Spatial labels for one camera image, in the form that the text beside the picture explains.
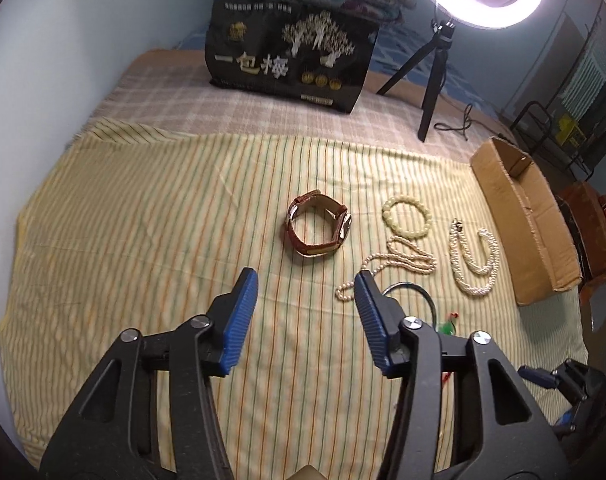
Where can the black metal rack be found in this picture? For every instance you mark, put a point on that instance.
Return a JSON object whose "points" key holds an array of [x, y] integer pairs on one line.
{"points": [[537, 127]]}

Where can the black snack bag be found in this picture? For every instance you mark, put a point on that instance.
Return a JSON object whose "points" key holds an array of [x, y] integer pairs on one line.
{"points": [[292, 50]]}

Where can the yellow striped cloth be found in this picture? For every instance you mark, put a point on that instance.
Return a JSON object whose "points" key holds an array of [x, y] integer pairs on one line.
{"points": [[140, 227]]}

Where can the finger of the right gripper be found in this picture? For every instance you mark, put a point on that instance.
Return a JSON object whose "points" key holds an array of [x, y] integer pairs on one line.
{"points": [[538, 376]]}

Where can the yellow crate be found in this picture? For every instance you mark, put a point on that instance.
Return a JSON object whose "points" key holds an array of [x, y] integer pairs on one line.
{"points": [[569, 132]]}

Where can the brown leather watch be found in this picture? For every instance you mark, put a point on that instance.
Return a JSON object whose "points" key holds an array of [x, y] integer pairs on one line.
{"points": [[316, 224]]}

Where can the dark hanging clothes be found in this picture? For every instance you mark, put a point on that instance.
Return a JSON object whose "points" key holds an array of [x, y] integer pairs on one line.
{"points": [[593, 125]]}

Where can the white striped hanging towel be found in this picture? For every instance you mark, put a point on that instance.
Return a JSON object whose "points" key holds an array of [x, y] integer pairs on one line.
{"points": [[585, 82]]}

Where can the cardboard box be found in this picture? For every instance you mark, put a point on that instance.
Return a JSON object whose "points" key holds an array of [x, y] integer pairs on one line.
{"points": [[540, 252]]}

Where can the plaid brown blanket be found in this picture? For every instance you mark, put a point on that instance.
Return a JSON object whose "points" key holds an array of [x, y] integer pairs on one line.
{"points": [[172, 90]]}

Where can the blue bangle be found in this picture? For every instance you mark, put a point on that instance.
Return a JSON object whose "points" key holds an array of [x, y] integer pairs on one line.
{"points": [[421, 291]]}

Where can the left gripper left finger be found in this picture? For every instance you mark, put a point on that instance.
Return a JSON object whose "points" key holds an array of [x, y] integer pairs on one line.
{"points": [[230, 315]]}

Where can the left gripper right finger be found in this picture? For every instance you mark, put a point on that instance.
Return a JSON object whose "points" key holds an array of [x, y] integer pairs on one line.
{"points": [[380, 317]]}

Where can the orange cloth covered box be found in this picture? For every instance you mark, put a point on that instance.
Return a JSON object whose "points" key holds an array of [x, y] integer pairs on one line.
{"points": [[587, 211]]}

